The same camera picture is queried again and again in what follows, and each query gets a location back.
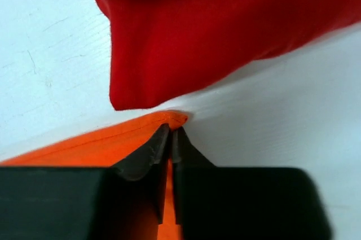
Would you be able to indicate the orange t-shirt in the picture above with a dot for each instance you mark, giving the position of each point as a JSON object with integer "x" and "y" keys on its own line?
{"x": 102, "y": 147}

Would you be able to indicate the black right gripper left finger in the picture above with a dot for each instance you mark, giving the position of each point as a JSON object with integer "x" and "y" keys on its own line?
{"x": 122, "y": 201}

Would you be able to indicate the red folded t-shirt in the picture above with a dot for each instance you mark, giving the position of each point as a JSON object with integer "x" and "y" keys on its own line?
{"x": 161, "y": 49}

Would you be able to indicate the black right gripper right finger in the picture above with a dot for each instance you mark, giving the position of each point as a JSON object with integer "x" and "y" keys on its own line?
{"x": 214, "y": 202}

